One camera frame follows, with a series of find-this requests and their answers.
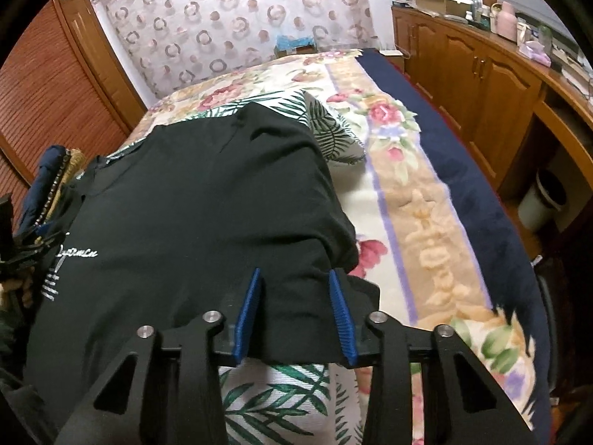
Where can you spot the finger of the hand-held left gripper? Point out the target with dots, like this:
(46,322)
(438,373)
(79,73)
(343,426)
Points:
(37,246)

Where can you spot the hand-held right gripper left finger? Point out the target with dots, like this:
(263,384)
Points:
(248,315)

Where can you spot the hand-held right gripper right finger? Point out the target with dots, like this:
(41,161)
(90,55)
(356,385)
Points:
(340,320)

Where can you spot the black t-shirt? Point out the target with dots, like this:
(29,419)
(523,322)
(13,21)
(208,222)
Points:
(185,218)

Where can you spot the navy folded cloth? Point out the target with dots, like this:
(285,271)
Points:
(44,171)

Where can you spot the yellow patterned cushion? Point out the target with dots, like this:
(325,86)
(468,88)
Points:
(67,176)

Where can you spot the floral blanket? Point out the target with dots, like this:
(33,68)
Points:
(417,218)

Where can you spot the wooden louvre wardrobe door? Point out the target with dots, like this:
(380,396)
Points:
(46,92)

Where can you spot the leaf print bed sheet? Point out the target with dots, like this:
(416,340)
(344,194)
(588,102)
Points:
(333,134)

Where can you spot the navy bed cover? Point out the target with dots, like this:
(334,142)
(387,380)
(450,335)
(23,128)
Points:
(463,171)

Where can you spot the white trash bin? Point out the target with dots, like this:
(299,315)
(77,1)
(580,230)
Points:
(539,204)

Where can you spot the blue box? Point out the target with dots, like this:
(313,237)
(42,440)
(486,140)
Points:
(294,44)

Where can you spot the circle pattern curtain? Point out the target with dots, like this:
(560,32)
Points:
(208,23)

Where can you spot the wooden cabinet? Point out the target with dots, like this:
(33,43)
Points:
(463,65)

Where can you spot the purple tissue pack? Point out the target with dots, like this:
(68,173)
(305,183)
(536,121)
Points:
(535,53)

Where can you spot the cardboard box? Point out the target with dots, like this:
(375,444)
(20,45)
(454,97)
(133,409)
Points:
(438,2)

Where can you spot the pink thermos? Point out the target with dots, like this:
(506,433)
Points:
(506,21)

